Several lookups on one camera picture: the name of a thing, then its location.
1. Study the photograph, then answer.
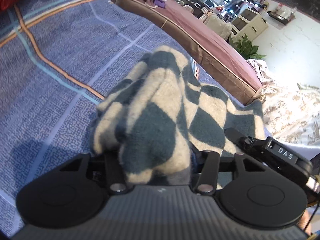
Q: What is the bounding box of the green potted plant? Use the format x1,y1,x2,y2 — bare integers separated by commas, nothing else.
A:
228,34,266,60

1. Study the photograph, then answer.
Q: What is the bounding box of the small wall shelf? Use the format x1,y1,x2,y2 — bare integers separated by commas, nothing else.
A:
267,4,297,25

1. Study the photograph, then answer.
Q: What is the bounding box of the blue plaid bed sheet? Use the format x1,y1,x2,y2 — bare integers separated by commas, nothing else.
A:
0,0,263,238

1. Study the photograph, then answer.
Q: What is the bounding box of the low dark media console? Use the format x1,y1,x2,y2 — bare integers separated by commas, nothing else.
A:
175,0,206,18

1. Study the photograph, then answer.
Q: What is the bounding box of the teal cream checkered sweater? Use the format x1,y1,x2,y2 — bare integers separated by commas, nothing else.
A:
90,46,265,185

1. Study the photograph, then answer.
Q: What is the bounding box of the cream drawer cabinet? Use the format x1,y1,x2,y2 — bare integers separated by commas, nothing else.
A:
231,9,268,42

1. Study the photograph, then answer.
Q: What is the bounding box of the mauve brown mattress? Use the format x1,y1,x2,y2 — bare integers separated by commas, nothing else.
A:
111,0,262,105

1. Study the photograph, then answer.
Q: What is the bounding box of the floral beige blanket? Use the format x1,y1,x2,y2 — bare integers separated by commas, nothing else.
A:
247,59,319,146

